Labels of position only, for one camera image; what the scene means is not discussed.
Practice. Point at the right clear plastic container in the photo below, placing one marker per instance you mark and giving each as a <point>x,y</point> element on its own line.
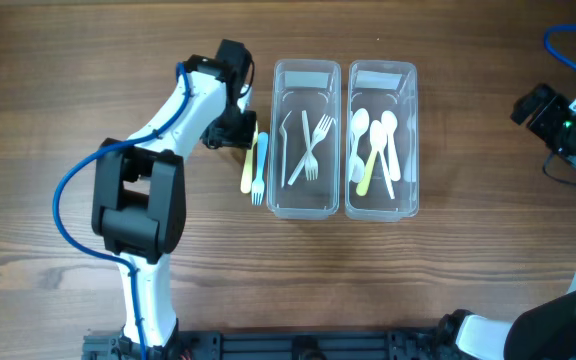
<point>378,86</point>

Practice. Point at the yellow plastic fork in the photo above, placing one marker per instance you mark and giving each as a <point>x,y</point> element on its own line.
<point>247,173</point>

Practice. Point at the clear white spoon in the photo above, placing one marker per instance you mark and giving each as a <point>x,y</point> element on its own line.
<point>359,126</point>

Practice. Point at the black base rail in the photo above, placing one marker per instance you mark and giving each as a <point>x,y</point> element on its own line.
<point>298,345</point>

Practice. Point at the white fork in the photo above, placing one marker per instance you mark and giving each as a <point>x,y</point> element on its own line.
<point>283,134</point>
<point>318,135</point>

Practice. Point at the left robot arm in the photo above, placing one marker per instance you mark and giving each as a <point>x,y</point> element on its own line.
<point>139,200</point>

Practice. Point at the white fork crossing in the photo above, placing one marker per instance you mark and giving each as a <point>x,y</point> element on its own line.
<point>308,155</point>

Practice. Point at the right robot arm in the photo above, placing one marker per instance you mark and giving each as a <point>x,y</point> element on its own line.
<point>546,330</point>

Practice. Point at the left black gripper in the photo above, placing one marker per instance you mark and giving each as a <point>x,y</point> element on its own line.
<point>241,130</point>

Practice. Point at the left clear plastic container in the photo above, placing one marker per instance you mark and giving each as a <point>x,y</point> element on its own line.
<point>313,85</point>

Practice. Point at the clear plastic container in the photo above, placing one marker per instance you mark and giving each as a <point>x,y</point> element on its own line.
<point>313,85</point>
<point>378,86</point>

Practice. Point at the light blue plastic fork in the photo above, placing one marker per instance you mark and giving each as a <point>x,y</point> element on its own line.
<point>258,185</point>

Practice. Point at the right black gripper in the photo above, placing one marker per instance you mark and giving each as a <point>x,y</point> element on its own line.
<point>526,107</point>

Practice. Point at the yellow plastic spoon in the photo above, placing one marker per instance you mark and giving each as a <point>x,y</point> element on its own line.
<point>363,185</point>

